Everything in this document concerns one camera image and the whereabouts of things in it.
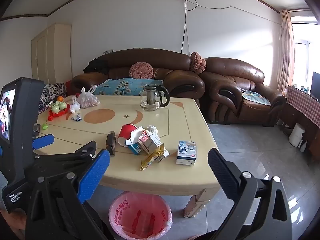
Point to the white bottle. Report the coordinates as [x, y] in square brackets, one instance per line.
[303, 146]

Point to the gold snack wrapper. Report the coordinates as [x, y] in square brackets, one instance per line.
[148, 162]

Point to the black and white patterned cloth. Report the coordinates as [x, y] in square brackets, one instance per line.
[50, 90]

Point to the blue armchair seat mat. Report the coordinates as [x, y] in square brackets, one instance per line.
[255, 97]

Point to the brown leather sofa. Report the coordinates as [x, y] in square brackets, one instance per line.
[160, 60]

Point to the red checkered tablecloth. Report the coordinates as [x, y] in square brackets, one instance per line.
[305, 110]

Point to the trash bin with pink bag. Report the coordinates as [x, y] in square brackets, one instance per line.
[140, 215]

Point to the brown leather armchair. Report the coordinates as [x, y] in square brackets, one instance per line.
[232, 80]

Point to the clear plastic bag of nuts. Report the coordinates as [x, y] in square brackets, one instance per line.
[88, 101]

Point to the window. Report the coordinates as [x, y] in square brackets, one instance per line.
[302, 62]

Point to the red and white carton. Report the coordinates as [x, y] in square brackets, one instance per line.
[147, 142]

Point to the blue and white milk carton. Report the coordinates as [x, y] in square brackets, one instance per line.
[135, 148]

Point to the small white plastic bag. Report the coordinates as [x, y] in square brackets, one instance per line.
[74, 108]

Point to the red fruit tray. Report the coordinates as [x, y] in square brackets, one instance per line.
[58, 115]

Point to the pink round cushion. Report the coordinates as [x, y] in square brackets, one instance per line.
[140, 70]

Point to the crumpled white tissue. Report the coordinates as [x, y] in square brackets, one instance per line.
[151, 128]

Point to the black monitor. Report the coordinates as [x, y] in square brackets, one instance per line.
[316, 85]

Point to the small blue wrapper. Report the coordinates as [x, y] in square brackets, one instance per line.
[76, 117]

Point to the pink knitted cushion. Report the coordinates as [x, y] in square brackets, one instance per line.
[203, 67]
[195, 61]

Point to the green cup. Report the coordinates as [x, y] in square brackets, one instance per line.
[63, 105]
[55, 109]

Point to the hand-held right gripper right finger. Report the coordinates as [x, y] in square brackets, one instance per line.
[222, 175]

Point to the dark brown small box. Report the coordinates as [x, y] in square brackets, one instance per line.
[110, 145]

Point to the pink curtain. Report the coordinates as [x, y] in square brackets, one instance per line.
[286, 55]

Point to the orange fruit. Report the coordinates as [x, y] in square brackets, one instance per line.
[60, 99]

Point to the red paper cup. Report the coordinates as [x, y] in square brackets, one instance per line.
[126, 132]

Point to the beige wooden table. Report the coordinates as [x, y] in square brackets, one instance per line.
[155, 182]

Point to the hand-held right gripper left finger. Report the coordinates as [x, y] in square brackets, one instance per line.
[95, 172]

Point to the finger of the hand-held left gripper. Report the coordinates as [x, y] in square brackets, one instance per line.
[62, 158]
[43, 141]

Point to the person's left forearm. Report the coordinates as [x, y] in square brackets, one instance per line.
[10, 226]

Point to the black clothing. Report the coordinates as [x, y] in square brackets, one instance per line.
[96, 66]

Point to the white round appliance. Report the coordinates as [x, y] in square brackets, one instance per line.
[296, 135]

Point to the beige wardrobe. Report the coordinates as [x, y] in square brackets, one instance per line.
[55, 55]

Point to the brown snack packet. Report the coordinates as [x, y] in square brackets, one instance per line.
[163, 152]

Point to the white and blue box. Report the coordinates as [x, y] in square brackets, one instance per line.
[186, 155]

